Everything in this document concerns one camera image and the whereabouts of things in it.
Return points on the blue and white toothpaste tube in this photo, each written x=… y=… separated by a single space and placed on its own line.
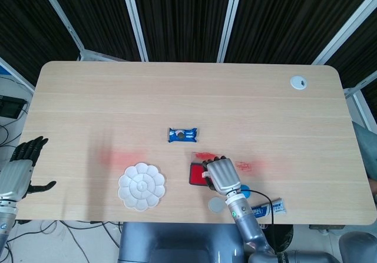
x=278 y=206

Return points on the white flower-shaped paint palette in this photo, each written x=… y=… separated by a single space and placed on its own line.
x=142 y=186

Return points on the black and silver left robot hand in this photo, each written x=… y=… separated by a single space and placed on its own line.
x=13 y=179

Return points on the red ink pad with clear lid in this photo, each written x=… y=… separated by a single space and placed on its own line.
x=196 y=174

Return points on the person in grey clothing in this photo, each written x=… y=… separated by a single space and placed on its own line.
x=366 y=145

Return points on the blue cookie packet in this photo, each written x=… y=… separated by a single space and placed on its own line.
x=182 y=135

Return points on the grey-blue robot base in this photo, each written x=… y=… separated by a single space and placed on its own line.
x=179 y=242

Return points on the grey round cap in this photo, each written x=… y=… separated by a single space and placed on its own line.
x=216 y=205

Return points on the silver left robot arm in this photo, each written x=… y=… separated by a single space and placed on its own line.
x=6 y=221

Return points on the black table frame bar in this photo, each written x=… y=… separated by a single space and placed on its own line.
x=324 y=227

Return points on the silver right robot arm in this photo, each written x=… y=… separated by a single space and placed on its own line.
x=250 y=227

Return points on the white partition post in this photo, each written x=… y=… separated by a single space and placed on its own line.
x=231 y=19
x=134 y=19
x=63 y=21
x=344 y=30

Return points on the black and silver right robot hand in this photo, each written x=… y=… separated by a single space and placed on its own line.
x=224 y=174

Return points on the black power box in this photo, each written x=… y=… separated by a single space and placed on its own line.
x=10 y=106

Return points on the blue ball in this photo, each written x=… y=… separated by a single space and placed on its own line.
x=246 y=193

